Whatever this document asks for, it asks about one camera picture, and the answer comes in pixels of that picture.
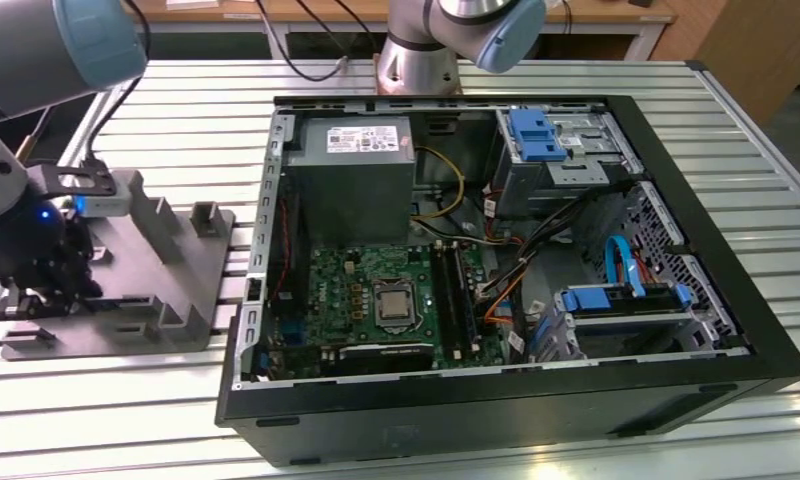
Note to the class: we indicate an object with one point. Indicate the black PC case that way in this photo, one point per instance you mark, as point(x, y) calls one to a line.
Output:
point(440, 415)

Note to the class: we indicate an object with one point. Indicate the wooden cabinet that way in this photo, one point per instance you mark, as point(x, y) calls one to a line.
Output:
point(760, 50)

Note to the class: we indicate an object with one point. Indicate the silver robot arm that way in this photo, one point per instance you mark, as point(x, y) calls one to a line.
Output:
point(13, 50)

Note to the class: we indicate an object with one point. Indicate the hard disk in blue carrier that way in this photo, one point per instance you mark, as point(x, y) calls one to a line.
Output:
point(587, 300)

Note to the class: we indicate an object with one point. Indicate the silver disk bay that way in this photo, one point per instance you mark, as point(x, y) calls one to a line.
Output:
point(640, 320)

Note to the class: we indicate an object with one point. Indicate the wooden desk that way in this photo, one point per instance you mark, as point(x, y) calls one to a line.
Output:
point(193, 12)

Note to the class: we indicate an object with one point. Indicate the green motherboard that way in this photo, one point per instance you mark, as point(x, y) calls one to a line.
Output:
point(336, 280)

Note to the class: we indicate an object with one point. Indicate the grey parts rack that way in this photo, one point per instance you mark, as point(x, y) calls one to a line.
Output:
point(202, 265)

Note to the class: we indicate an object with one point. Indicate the CPU socket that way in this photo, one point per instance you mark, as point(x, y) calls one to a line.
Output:
point(395, 327)

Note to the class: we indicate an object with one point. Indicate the white paper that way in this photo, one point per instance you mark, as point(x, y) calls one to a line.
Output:
point(189, 4)

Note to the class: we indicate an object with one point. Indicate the black graphics card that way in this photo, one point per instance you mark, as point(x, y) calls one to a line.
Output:
point(383, 352)

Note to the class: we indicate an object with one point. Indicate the grey power supply unit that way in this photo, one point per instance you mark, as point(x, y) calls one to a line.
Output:
point(353, 200)

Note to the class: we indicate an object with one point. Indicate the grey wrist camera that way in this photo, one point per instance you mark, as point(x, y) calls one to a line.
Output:
point(109, 207)

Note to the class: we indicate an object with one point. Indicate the blue plastic drive bracket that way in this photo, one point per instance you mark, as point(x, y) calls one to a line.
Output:
point(533, 132)

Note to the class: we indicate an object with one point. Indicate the silver CPU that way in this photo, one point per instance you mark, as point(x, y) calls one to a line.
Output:
point(393, 305)

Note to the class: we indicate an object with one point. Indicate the black RAM slot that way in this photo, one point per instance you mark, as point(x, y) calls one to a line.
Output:
point(444, 300)
point(457, 300)

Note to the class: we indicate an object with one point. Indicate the silver drive cage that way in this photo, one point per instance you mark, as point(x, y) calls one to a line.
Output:
point(573, 175)

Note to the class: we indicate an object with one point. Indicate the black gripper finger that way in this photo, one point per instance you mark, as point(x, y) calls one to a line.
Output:
point(33, 302)
point(80, 270)

